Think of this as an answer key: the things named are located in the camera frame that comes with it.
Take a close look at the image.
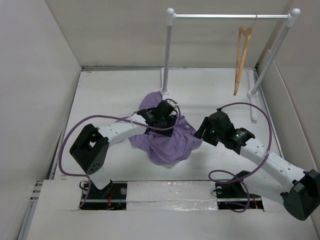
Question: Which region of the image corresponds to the wooden clothes hanger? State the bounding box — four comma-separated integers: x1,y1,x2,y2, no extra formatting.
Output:
233,17,257,96

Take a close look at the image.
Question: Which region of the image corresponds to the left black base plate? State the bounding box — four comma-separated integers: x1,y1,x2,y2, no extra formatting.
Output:
79,180,128,211

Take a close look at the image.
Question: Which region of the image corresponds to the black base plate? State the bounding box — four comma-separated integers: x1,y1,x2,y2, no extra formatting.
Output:
79,180,128,211
211,182,249,211

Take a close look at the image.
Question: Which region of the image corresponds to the white metal clothes rack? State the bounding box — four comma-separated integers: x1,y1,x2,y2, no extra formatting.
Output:
159,7,302,123

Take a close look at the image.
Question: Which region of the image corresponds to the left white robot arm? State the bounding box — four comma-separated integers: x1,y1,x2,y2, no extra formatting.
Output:
69,99,181,199

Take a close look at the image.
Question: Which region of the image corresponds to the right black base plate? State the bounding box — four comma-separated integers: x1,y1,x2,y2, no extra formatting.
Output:
211,182,249,211

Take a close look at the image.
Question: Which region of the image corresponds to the purple t shirt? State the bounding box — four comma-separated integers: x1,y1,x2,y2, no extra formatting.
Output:
128,91,203,166

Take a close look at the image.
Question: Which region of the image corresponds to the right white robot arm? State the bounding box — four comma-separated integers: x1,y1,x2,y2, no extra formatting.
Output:
194,111,320,221

